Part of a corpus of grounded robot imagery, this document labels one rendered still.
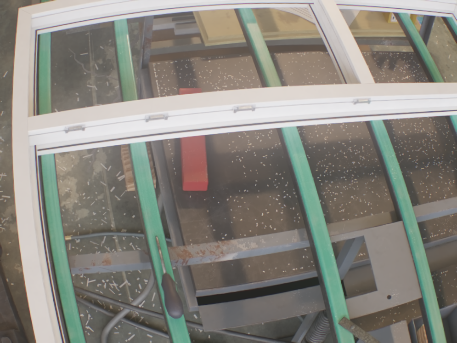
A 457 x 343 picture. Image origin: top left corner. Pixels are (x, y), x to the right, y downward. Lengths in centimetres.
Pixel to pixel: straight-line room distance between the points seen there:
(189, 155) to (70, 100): 103
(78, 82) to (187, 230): 121
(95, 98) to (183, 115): 126
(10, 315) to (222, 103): 99
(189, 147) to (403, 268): 70
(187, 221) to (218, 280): 18
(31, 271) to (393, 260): 80
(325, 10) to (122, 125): 66
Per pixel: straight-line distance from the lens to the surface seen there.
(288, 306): 192
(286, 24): 239
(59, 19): 202
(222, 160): 208
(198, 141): 206
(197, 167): 201
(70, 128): 170
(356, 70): 190
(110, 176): 275
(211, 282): 189
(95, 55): 313
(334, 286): 162
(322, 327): 203
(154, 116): 171
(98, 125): 172
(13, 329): 225
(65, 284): 157
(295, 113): 182
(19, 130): 171
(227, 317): 188
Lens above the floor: 227
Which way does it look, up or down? 54 degrees down
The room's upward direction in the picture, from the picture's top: 9 degrees clockwise
